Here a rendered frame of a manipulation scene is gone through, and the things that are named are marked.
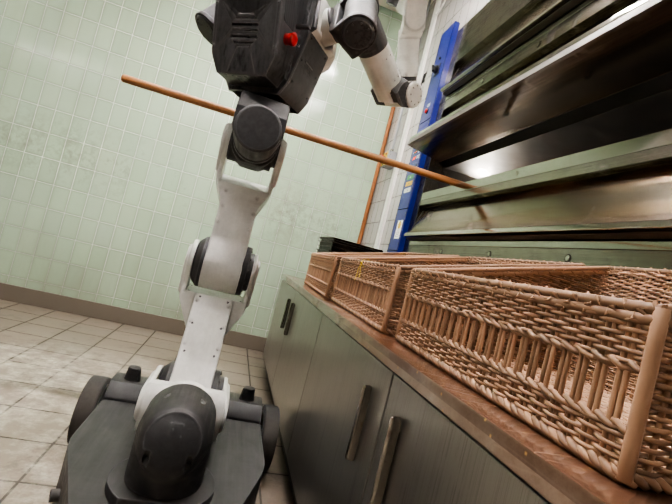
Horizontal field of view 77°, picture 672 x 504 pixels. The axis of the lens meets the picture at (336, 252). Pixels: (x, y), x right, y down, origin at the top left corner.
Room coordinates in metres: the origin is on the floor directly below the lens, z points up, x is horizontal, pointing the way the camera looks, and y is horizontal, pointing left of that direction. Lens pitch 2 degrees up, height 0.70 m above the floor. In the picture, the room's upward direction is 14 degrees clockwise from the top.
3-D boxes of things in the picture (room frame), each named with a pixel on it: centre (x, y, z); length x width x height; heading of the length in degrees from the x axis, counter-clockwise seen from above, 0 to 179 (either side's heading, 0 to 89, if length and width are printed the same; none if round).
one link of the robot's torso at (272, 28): (1.16, 0.31, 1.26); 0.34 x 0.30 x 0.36; 68
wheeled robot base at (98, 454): (1.11, 0.28, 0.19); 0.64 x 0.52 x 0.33; 13
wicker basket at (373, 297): (1.25, -0.31, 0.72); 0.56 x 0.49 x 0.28; 12
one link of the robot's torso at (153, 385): (1.08, 0.27, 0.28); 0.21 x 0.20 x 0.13; 13
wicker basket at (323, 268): (1.83, -0.18, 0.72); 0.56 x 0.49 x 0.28; 12
